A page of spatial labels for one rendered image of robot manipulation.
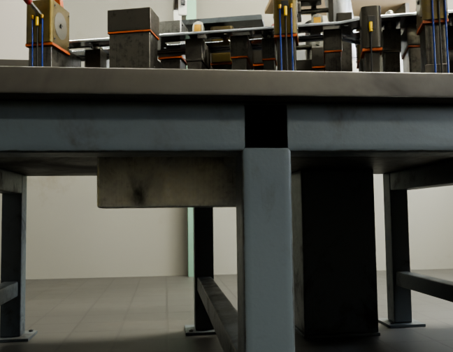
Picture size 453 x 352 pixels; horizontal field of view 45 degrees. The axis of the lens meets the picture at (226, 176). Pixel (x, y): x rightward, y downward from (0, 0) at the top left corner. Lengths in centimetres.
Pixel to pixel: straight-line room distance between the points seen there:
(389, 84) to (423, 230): 416
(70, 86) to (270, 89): 29
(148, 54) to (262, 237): 76
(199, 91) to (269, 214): 22
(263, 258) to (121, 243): 371
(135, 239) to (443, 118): 375
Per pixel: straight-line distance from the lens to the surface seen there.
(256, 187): 86
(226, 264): 456
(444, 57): 140
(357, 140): 91
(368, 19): 144
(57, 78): 84
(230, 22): 198
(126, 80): 83
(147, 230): 452
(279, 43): 140
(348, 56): 182
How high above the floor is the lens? 48
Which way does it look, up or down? 4 degrees up
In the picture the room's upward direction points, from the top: 1 degrees counter-clockwise
